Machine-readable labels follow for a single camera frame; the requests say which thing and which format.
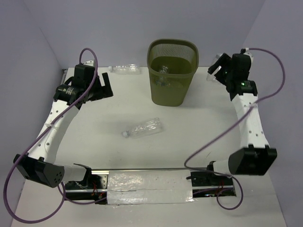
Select white foil tape sheet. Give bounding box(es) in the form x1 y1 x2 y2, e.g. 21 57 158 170
107 170 194 205

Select clear bottle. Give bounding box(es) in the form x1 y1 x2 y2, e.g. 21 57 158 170
157 65 170 74
108 64 141 75
206 53 222 84

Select clear bottle table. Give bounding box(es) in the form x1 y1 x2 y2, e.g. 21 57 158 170
121 117 164 138

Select olive green mesh bin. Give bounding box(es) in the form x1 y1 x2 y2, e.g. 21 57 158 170
147 39 199 107

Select blue label plastic bottle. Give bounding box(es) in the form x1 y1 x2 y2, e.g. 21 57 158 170
155 80 183 88

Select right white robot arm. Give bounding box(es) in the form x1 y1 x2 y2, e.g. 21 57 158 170
205 50 277 185

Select metal base rail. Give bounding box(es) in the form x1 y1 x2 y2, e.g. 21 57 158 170
65 168 236 205

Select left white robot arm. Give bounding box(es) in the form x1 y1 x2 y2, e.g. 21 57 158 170
17 60 113 189

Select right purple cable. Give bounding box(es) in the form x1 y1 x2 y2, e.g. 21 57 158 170
184 48 286 210

